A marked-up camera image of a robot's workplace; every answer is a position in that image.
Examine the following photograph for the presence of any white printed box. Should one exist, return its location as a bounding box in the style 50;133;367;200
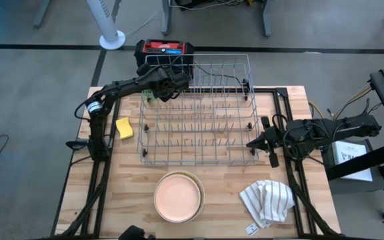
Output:
331;139;373;183

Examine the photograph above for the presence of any striped white dish towel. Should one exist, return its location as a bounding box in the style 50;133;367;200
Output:
239;179;295;229

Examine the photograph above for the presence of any small white tag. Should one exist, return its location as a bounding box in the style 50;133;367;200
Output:
245;223;259;237

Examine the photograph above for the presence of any black aluminium table frame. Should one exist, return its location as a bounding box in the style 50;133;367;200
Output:
50;79;343;239

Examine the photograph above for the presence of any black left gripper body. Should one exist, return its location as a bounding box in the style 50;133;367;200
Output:
137;62;191;103

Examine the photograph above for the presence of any green translucent cup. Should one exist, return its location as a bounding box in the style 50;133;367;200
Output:
141;88;155;103

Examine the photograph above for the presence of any grey wire dish rack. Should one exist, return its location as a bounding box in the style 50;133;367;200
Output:
137;53;262;167

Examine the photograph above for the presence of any yellow cable bundle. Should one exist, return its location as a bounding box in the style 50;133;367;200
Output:
308;83;373;121

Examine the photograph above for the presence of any black table clamp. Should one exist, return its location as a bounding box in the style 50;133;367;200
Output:
65;139;89;151

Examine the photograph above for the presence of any yellow patterned plate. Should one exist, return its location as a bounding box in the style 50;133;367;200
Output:
153;170;206;223

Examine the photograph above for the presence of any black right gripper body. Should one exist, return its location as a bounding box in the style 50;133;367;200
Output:
260;115;313;169

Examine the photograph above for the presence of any white tower fan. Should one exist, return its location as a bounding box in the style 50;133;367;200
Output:
85;0;127;51

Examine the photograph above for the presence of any yellow sponge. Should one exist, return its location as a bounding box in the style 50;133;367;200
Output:
115;117;135;140

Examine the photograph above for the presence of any grey desk leg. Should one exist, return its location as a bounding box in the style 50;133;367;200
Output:
161;0;173;37
111;0;123;23
261;0;275;38
33;0;51;29

